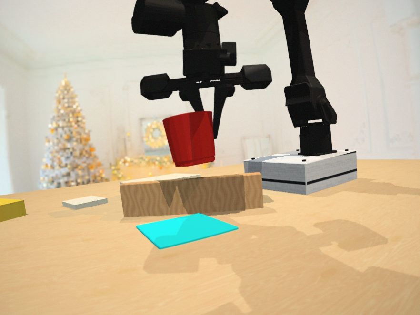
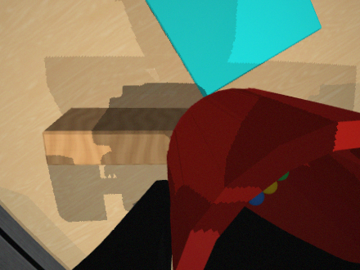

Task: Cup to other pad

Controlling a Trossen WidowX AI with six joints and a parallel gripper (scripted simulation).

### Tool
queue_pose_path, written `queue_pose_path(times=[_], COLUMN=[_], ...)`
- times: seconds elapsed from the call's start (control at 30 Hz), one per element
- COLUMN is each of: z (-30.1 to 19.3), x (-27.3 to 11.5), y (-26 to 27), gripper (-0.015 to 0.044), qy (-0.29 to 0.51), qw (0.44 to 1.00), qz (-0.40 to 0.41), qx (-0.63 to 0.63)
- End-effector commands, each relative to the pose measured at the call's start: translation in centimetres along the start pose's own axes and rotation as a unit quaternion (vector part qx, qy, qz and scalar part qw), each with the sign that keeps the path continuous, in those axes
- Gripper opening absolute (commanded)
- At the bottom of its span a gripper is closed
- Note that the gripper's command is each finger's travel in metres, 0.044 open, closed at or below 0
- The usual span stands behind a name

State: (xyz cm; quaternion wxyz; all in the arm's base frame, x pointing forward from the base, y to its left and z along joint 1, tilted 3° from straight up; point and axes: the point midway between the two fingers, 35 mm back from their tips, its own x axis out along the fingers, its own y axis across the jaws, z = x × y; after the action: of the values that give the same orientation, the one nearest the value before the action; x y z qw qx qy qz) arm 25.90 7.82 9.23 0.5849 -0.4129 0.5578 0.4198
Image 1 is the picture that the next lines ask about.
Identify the red cup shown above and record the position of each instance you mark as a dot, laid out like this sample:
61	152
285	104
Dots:
190	137

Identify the cream flat rectangular block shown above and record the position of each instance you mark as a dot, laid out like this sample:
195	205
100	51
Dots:
164	177
84	202

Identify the brown wooden plank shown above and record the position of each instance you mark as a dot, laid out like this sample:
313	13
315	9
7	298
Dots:
192	195

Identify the yellow rectangular block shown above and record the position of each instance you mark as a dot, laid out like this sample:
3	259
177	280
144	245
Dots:
11	208

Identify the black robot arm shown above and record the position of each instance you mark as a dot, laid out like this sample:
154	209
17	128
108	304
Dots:
305	96

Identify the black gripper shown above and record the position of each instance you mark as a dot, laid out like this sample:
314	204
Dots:
160	86

